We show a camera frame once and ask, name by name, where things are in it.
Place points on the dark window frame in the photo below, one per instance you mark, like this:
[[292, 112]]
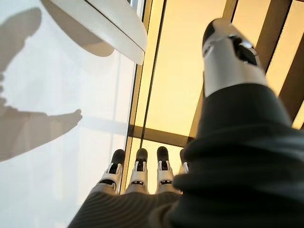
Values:
[[161, 136]]

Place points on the white round plate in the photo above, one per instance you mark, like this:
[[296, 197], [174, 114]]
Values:
[[107, 23]]

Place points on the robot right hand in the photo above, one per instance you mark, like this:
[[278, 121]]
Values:
[[237, 166]]

